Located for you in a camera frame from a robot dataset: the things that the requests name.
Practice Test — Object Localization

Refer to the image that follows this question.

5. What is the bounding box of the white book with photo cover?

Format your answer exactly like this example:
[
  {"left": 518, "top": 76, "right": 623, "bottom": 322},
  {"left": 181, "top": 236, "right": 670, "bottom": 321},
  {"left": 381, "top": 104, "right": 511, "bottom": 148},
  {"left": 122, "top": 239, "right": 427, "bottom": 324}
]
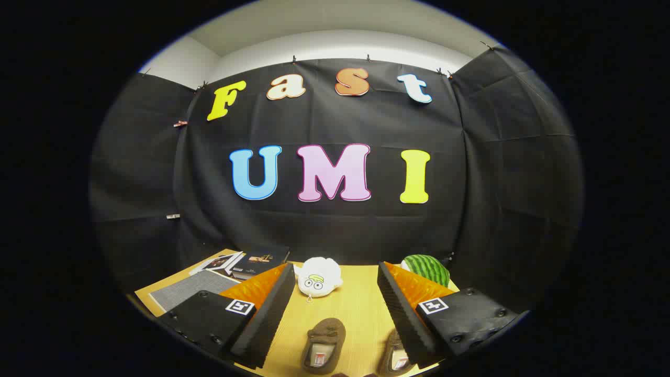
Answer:
[{"left": 189, "top": 251, "right": 244, "bottom": 276}]

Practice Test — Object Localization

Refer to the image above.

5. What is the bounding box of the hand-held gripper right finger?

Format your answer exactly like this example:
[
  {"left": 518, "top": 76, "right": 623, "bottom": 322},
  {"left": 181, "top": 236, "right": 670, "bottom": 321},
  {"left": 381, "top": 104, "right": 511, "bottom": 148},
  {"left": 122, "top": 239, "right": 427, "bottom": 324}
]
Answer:
[{"left": 376, "top": 261, "right": 525, "bottom": 369}]

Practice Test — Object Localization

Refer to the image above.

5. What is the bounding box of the grey fabric storage box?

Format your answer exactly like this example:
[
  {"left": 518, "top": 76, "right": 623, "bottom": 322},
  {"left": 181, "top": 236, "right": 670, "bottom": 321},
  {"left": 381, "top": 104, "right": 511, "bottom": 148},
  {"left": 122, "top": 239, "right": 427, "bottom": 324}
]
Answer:
[{"left": 149, "top": 269, "right": 242, "bottom": 314}]

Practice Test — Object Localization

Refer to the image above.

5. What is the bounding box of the brown fuzzy shoe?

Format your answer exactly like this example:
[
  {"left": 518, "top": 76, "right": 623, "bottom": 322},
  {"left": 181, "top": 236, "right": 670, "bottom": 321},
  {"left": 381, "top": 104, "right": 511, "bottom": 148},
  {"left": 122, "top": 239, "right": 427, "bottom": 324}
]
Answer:
[
  {"left": 377, "top": 329, "right": 415, "bottom": 376},
  {"left": 302, "top": 317, "right": 347, "bottom": 375}
]

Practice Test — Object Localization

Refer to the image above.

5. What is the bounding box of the watermelon slice plush toy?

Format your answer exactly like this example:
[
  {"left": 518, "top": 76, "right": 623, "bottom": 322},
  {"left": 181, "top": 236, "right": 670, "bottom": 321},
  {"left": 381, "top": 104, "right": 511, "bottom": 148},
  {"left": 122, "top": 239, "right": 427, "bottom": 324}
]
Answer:
[{"left": 400, "top": 254, "right": 451, "bottom": 288}]

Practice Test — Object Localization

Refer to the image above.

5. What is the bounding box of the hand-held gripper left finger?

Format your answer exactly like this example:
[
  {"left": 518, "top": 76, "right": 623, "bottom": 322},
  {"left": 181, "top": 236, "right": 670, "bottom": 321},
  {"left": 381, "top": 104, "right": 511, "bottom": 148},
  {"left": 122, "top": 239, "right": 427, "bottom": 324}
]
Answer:
[{"left": 157, "top": 263, "right": 297, "bottom": 370}]

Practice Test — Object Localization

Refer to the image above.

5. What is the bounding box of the white plush toy with face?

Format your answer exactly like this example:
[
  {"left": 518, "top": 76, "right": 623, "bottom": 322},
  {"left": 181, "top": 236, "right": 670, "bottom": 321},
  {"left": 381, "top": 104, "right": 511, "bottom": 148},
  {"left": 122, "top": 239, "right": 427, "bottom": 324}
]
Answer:
[{"left": 294, "top": 257, "right": 344, "bottom": 304}]

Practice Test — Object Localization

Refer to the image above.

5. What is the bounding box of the dark hardcover book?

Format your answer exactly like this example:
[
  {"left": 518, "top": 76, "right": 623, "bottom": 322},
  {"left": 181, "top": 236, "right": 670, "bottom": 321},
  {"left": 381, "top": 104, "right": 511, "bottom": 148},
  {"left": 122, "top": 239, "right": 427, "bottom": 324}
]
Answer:
[{"left": 230, "top": 246, "right": 291, "bottom": 281}]

